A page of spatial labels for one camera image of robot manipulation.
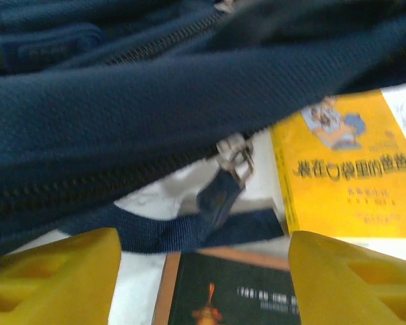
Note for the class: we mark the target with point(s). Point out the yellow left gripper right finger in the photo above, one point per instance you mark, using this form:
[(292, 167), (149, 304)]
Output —
[(341, 281)]

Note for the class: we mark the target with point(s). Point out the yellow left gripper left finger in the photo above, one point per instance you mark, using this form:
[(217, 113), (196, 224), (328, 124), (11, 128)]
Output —
[(54, 287)]

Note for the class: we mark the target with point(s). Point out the yellow cartoon cover book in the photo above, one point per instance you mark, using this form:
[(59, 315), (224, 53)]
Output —
[(341, 189)]

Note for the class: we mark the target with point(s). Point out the black book with orange border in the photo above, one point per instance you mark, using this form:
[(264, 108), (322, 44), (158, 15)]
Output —
[(223, 291)]

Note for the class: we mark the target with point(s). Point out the navy blue backpack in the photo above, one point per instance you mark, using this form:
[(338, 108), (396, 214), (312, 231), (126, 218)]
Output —
[(122, 111)]

